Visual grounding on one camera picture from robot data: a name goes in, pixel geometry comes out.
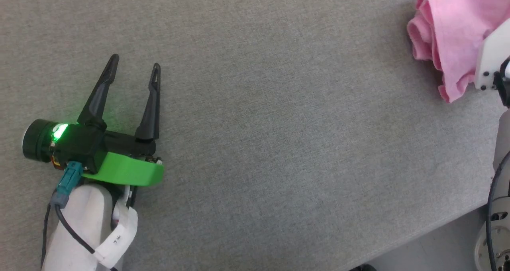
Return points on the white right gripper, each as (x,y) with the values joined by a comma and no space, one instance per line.
(492,59)

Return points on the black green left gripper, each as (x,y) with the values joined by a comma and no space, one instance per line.
(119,163)

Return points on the pink garment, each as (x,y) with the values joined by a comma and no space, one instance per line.
(450,32)

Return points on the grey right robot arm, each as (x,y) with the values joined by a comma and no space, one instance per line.
(503,143)

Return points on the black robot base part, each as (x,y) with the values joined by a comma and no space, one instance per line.
(362,268)

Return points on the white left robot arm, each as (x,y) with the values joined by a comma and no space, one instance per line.
(79,223)

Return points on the grey fabric sofa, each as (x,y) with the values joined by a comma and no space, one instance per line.
(279,123)

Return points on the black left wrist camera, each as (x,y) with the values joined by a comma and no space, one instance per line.
(38,141)

